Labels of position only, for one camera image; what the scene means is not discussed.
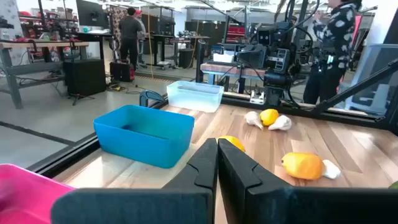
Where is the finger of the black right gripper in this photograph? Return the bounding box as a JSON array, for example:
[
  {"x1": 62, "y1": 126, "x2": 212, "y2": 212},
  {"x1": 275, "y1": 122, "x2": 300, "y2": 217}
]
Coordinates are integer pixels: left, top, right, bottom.
[
  {"x1": 238, "y1": 46, "x2": 255, "y2": 69},
  {"x1": 253, "y1": 45, "x2": 269, "y2": 69}
]

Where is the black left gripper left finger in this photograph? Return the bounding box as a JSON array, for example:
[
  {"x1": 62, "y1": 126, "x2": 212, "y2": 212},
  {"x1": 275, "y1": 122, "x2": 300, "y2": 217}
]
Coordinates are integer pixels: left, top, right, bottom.
[{"x1": 51, "y1": 138, "x2": 218, "y2": 224}]

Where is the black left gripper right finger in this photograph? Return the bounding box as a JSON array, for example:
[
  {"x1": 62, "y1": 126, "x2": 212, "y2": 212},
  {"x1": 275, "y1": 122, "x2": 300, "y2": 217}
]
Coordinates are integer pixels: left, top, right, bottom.
[{"x1": 217, "y1": 139, "x2": 398, "y2": 224}]

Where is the white garlic bulb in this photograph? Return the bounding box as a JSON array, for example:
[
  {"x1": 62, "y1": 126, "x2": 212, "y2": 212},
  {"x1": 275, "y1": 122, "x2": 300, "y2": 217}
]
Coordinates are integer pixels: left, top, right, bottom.
[
  {"x1": 267, "y1": 114, "x2": 292, "y2": 131},
  {"x1": 244, "y1": 111, "x2": 264, "y2": 131}
]

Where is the white storage bin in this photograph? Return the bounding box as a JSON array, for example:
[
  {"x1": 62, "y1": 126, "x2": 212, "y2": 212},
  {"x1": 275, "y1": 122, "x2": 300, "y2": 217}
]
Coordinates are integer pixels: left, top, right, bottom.
[{"x1": 213, "y1": 51, "x2": 234, "y2": 64}]

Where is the red tool cabinet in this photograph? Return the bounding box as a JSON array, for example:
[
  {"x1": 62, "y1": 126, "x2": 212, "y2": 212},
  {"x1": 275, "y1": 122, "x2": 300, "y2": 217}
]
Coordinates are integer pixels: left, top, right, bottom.
[{"x1": 226, "y1": 24, "x2": 246, "y2": 43}]

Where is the orange yellow lemon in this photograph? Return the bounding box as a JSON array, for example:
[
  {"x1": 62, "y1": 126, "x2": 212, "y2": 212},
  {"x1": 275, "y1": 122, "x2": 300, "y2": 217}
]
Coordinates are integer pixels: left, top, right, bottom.
[{"x1": 281, "y1": 152, "x2": 326, "y2": 180}]

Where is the black trash bin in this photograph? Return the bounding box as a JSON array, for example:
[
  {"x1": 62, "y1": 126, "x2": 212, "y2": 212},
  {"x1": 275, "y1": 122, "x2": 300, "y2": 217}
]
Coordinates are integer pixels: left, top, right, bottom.
[{"x1": 178, "y1": 48, "x2": 195, "y2": 69}]

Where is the clear plastic basket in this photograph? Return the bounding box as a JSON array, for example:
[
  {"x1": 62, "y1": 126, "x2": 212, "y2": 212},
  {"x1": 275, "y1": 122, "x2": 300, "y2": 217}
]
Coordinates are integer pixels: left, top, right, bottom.
[{"x1": 166, "y1": 80, "x2": 224, "y2": 113}]

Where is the blue plastic basket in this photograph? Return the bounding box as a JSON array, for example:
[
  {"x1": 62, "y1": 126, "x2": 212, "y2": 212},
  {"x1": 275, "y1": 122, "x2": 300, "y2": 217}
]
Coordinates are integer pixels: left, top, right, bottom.
[{"x1": 93, "y1": 105, "x2": 195, "y2": 169}]

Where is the small white garlic clove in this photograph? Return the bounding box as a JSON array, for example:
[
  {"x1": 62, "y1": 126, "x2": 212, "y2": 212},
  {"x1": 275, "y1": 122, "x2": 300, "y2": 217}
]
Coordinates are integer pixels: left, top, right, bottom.
[{"x1": 322, "y1": 159, "x2": 341, "y2": 180}]

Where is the black work table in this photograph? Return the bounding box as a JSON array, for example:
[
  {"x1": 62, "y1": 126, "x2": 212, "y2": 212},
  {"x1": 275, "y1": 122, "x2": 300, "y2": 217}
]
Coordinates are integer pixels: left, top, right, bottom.
[{"x1": 152, "y1": 33, "x2": 211, "y2": 68}]

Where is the black table clamp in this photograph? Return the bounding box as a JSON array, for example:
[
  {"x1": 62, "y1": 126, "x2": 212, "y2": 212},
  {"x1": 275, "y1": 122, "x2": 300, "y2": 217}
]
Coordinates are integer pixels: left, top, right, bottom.
[{"x1": 139, "y1": 90, "x2": 167, "y2": 108}]

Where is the red black toolbox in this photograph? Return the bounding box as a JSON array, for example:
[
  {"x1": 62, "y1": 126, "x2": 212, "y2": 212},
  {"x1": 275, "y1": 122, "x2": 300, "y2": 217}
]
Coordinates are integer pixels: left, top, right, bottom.
[{"x1": 109, "y1": 60, "x2": 136, "y2": 83}]

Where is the black desk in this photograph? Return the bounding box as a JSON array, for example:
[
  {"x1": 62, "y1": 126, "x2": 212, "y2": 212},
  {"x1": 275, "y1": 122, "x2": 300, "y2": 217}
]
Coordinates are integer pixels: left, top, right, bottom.
[{"x1": 74, "y1": 30, "x2": 114, "y2": 62}]

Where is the black box case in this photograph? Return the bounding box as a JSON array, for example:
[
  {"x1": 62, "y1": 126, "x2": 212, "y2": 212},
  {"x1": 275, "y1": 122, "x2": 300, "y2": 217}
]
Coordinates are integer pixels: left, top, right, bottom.
[{"x1": 63, "y1": 58, "x2": 106, "y2": 97}]

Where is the black computer monitor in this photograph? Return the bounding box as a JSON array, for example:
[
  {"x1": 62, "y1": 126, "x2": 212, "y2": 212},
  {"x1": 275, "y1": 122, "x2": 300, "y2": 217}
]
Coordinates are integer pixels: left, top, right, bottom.
[{"x1": 76, "y1": 0, "x2": 109, "y2": 29}]

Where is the pink plastic basket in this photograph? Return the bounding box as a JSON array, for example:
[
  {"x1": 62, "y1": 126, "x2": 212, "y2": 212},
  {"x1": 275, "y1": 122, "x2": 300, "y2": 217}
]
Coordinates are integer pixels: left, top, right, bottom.
[{"x1": 0, "y1": 164, "x2": 75, "y2": 224}]

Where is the wood top grey workbench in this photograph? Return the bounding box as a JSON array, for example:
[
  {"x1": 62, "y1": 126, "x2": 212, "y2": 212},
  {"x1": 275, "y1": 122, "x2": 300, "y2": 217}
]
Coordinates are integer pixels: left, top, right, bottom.
[{"x1": 0, "y1": 39, "x2": 90, "y2": 110}]

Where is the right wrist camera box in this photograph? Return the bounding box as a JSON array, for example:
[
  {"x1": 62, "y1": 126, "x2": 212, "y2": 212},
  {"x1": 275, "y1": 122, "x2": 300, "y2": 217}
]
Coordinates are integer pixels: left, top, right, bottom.
[{"x1": 257, "y1": 27, "x2": 273, "y2": 47}]

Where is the white arm base bracket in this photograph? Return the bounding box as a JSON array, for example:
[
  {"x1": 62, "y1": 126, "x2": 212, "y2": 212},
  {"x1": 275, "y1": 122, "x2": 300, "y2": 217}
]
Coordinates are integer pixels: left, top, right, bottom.
[{"x1": 249, "y1": 90, "x2": 266, "y2": 105}]

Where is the yellow hanging cable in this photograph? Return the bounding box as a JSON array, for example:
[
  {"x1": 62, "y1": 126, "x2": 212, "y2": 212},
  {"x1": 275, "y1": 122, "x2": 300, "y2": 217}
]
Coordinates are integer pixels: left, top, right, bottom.
[{"x1": 146, "y1": 9, "x2": 155, "y2": 80}]

